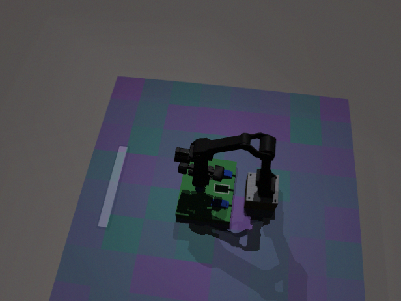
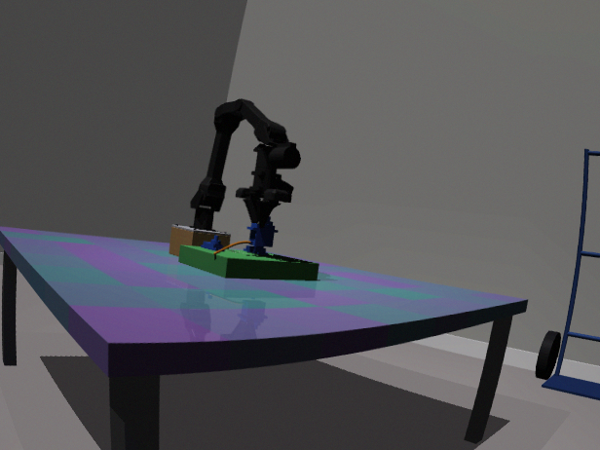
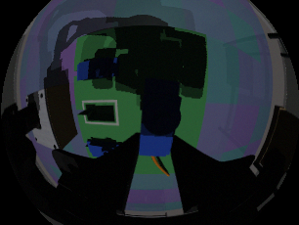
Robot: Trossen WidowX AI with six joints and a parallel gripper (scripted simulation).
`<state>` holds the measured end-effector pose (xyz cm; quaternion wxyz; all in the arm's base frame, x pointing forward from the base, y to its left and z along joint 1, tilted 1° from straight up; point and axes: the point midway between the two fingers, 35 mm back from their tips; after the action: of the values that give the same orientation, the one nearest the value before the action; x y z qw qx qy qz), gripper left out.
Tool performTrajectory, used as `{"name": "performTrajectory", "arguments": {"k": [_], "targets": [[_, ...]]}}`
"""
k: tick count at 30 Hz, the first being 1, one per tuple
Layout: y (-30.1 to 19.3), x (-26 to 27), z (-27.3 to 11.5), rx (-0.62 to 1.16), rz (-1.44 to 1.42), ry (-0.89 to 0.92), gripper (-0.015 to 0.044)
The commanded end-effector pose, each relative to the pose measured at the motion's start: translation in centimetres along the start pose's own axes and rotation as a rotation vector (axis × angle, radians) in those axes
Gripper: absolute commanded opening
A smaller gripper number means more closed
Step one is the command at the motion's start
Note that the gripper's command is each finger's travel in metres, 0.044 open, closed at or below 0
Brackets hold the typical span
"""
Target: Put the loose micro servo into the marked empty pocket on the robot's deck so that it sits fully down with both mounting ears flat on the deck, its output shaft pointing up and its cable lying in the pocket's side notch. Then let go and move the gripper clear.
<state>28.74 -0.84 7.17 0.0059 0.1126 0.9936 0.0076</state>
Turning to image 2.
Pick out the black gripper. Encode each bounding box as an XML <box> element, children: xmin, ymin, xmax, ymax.
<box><xmin>236</xmin><ymin>168</ymin><xmax>291</xmax><ymax>228</ymax></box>

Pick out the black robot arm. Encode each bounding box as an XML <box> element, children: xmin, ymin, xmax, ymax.
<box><xmin>189</xmin><ymin>98</ymin><xmax>301</xmax><ymax>231</ymax></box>

